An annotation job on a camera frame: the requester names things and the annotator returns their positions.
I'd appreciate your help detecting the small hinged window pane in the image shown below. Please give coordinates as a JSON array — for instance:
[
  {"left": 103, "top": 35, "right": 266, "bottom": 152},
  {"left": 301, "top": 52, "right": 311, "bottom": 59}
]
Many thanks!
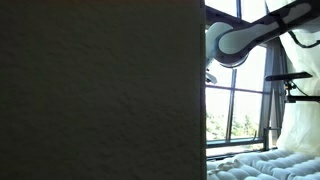
[{"left": 206, "top": 137, "right": 268, "bottom": 159}]

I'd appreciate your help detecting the white tufted cushion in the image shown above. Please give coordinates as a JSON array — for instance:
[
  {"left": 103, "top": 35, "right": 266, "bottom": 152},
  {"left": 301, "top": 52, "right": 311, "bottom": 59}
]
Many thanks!
[{"left": 206, "top": 148, "right": 320, "bottom": 180}]

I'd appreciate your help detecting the white sheer curtain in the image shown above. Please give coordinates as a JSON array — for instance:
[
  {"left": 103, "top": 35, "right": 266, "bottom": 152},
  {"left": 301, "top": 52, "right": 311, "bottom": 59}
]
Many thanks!
[{"left": 264, "top": 0, "right": 320, "bottom": 158}]

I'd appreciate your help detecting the dark metal window frame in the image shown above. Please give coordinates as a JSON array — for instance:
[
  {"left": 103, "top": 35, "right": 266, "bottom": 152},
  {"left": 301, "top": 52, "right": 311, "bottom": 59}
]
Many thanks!
[{"left": 203, "top": 0, "right": 288, "bottom": 161}]

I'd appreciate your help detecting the black stereo camera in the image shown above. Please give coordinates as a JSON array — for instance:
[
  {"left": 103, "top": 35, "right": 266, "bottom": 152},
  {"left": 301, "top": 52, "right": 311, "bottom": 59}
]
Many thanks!
[{"left": 264, "top": 71, "right": 313, "bottom": 82}]

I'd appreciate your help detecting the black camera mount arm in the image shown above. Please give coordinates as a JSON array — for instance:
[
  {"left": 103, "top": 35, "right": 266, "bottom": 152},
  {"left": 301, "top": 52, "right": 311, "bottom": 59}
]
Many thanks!
[{"left": 283, "top": 79, "right": 320, "bottom": 104}]

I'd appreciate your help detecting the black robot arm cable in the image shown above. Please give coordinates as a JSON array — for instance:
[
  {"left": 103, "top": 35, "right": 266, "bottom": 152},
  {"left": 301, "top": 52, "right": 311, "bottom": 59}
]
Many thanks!
[{"left": 287, "top": 29, "right": 320, "bottom": 50}]

